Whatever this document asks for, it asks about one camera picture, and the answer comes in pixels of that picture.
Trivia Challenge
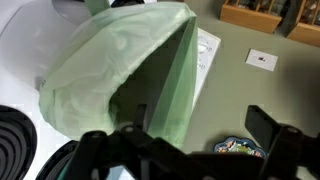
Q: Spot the large front coil burner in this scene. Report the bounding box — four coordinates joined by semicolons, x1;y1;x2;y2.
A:
0;105;37;180

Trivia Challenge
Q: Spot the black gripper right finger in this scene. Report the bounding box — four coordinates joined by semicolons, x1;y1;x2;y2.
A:
245;105;320;180

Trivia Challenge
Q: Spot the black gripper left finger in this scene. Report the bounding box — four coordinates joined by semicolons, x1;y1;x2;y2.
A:
61;103;188;180

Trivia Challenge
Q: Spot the white wall outlet plate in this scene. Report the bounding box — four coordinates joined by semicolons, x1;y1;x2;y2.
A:
245;49;278;71

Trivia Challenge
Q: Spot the wooden spice rack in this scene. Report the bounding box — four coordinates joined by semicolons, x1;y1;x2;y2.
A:
220;0;320;47

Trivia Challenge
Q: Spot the white electric stove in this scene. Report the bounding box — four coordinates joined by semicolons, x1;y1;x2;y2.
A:
0;0;222;180

